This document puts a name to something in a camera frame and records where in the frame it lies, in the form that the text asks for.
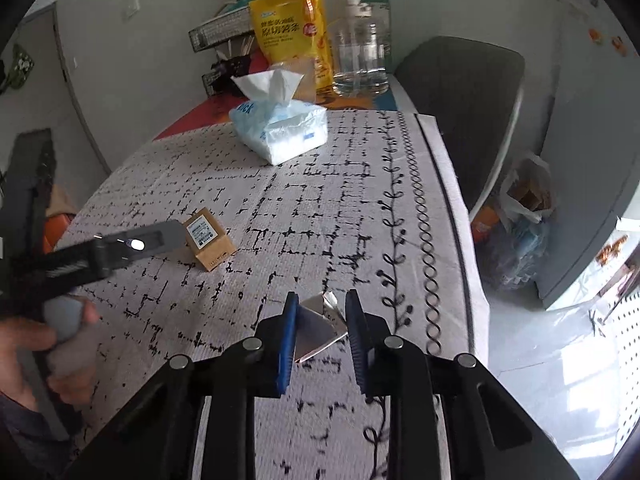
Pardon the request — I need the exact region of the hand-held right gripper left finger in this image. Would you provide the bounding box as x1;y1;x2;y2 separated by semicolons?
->
65;290;301;480

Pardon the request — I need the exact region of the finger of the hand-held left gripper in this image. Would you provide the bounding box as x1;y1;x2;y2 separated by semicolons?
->
100;219;189;275
0;130;57;261

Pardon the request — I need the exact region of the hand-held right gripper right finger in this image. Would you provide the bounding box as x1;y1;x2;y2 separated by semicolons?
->
345;287;581;480

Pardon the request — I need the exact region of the torn white carton piece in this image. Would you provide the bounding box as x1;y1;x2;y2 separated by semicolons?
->
294;290;351;365

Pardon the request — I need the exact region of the small brown cardboard box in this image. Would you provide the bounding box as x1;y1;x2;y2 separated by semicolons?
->
180;207;238;272

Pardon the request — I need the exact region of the person's left forearm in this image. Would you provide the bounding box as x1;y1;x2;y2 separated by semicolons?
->
0;392;76;463

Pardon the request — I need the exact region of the person's left hand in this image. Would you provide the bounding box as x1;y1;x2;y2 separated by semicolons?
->
0;305;100;408

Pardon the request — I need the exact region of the orange chair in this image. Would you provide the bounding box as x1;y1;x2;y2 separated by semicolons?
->
42;212;76;253

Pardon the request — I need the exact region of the tan cloth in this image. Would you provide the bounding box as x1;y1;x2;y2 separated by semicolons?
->
47;185;76;216

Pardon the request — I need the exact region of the grey door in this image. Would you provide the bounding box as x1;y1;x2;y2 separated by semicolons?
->
0;2;113;221

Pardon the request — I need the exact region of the green panda decoration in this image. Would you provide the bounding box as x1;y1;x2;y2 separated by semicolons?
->
0;42;33;93

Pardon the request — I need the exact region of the red patterned table cover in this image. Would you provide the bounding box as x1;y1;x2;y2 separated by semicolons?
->
152;72;416;141

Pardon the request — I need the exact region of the grey printed tablecloth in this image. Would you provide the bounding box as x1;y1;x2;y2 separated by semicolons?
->
47;110;491;480

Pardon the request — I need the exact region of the blue white tissue pack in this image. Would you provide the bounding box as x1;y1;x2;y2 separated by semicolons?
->
229;66;330;166

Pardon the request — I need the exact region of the orange box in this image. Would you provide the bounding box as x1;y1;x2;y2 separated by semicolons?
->
472;205;501;246

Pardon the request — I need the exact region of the clear bag of bottles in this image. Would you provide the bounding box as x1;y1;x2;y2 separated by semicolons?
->
487;210;551;291

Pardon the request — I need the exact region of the white plastic bag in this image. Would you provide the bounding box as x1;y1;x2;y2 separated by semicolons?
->
500;155;556;223

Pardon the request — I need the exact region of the yellow snack bag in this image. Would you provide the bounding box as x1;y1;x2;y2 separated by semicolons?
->
248;0;335;92

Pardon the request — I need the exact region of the white perforated panel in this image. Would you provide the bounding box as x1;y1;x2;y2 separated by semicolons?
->
607;290;640;441

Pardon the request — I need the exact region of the orange fridge sticker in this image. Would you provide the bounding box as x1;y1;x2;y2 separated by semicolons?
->
597;234;628;266

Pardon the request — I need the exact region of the clear plastic jar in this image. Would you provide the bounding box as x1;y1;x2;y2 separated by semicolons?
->
331;0;391;97

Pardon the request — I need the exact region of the grey chair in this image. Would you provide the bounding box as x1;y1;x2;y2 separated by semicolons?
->
392;36;527;221

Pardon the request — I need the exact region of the grey refrigerator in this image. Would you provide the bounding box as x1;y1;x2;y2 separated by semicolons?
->
535;0;640;311

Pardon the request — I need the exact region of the black wire rack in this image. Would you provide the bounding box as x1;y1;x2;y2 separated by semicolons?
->
187;2;256;98

